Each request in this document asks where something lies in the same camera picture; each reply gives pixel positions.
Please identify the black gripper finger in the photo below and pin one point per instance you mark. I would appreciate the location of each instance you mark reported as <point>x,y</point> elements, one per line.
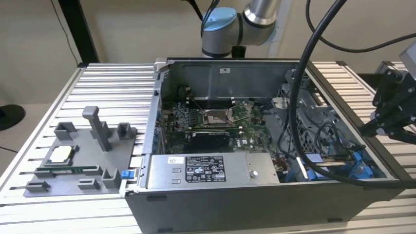
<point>383,119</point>
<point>404,135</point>

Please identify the hard disk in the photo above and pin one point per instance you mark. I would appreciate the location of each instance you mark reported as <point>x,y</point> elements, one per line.
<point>335,163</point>

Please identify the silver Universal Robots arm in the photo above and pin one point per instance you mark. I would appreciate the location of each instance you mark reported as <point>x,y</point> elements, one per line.
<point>215,41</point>

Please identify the blue plastic disk carrier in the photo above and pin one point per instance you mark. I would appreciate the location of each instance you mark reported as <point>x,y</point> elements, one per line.
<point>313,175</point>

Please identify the grey metal disk bay cage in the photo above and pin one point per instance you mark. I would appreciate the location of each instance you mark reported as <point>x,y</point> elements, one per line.
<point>275,129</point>

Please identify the black RAM slot bank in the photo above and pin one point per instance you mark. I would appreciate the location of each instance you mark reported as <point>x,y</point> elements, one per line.
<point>211,103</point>

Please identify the green motherboard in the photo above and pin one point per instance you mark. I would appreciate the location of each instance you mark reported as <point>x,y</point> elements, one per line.
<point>260,124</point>

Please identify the CPU socket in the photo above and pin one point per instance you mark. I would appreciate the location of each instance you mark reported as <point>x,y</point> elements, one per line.
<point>216,118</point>

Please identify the black graphics card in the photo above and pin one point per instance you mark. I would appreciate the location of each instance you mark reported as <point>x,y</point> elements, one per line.
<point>208,140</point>

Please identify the dark grey PC case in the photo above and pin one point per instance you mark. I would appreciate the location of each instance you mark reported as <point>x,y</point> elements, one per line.
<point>227,209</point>

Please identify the silver power supply unit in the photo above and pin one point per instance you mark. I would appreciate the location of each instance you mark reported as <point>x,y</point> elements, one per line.
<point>163,175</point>

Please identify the blue case latch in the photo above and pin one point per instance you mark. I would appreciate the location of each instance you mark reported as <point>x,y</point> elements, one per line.
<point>127,174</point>

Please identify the grey plastic parts rack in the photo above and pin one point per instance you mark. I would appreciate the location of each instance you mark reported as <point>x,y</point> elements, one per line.
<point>84,146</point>

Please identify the green RAM stick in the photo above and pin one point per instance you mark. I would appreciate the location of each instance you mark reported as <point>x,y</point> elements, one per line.
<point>76,169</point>

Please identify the silver CPU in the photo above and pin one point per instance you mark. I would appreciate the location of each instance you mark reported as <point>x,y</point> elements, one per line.
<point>60,154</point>

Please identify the black round stand base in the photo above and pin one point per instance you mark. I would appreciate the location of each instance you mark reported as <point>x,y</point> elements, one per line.
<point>9,118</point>

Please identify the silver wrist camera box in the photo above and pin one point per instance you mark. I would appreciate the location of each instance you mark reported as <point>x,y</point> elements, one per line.
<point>408,58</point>

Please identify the black metal frame post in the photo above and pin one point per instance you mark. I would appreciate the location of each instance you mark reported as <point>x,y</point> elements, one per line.
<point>77,29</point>

